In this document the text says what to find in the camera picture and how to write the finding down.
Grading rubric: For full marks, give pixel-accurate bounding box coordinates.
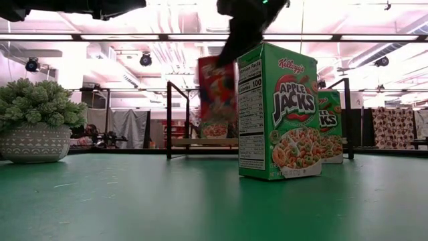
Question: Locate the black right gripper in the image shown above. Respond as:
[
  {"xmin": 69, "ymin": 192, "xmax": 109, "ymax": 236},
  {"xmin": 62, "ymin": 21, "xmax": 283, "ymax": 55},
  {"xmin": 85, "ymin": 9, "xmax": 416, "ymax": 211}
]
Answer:
[{"xmin": 216, "ymin": 0, "xmax": 268, "ymax": 68}]

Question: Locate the red Froot Loops cereal box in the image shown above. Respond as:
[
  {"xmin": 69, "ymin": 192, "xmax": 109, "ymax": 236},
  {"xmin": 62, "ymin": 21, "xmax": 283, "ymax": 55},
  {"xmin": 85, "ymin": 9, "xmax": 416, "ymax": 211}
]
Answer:
[{"xmin": 197, "ymin": 55, "xmax": 239, "ymax": 140}]

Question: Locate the green Apple Jacks cereal box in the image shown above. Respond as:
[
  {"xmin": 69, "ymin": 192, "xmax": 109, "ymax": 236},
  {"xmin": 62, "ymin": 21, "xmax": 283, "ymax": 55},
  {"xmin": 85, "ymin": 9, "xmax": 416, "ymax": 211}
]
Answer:
[
  {"xmin": 317, "ymin": 89, "xmax": 344, "ymax": 165},
  {"xmin": 237, "ymin": 42, "xmax": 322, "ymax": 181}
]

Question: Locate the grey hanging cloth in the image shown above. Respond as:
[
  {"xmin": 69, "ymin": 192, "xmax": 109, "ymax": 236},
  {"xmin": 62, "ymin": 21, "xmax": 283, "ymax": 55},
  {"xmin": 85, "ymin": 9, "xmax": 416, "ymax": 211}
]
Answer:
[{"xmin": 86, "ymin": 108, "xmax": 151, "ymax": 150}]

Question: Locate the black partition panel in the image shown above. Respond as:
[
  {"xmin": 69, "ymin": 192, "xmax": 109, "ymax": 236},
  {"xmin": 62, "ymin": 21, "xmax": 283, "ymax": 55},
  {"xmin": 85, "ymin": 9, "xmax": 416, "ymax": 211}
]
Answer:
[{"xmin": 353, "ymin": 108, "xmax": 374, "ymax": 149}]

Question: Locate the black background equipment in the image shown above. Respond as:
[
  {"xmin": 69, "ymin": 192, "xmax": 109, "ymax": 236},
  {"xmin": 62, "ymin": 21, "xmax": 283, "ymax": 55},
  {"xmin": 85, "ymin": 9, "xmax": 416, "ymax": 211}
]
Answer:
[{"xmin": 90, "ymin": 131, "xmax": 128, "ymax": 149}]

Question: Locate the brown patterned hanging cloth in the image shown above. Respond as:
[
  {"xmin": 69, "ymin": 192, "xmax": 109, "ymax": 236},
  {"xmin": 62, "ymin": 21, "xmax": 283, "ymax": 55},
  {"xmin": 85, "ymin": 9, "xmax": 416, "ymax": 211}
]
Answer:
[{"xmin": 371, "ymin": 106, "xmax": 415, "ymax": 151}]

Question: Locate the person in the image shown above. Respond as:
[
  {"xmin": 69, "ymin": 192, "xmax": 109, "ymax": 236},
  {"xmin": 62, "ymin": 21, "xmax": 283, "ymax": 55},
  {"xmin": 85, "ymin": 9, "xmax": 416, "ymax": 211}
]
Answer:
[{"xmin": 75, "ymin": 124, "xmax": 100, "ymax": 147}]

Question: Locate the white hanging cloth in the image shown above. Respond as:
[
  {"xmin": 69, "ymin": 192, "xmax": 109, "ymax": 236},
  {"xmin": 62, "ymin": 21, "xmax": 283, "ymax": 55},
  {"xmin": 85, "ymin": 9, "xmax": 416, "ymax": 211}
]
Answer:
[{"xmin": 413, "ymin": 109, "xmax": 428, "ymax": 141}]

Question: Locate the green potted plant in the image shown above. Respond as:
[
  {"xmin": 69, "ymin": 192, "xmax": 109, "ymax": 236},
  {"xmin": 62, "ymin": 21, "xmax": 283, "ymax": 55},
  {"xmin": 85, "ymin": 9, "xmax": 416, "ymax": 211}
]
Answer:
[{"xmin": 0, "ymin": 78, "xmax": 87, "ymax": 133}]

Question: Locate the grey patterned plant pot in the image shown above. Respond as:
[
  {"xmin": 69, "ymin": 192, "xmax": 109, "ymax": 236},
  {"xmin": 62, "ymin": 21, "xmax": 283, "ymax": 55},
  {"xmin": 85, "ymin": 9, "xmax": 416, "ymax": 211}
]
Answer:
[{"xmin": 0, "ymin": 122, "xmax": 73, "ymax": 164}]

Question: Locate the black overhead frame bar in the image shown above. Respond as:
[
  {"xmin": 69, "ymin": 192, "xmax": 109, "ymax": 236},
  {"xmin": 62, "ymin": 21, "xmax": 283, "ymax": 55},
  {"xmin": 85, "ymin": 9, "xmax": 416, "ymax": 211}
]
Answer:
[{"xmin": 0, "ymin": 32, "xmax": 428, "ymax": 43}]

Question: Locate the black table frame rail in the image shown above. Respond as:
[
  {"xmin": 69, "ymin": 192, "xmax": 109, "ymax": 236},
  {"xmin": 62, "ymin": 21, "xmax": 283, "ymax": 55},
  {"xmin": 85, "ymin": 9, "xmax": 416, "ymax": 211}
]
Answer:
[{"xmin": 68, "ymin": 147, "xmax": 428, "ymax": 157}]

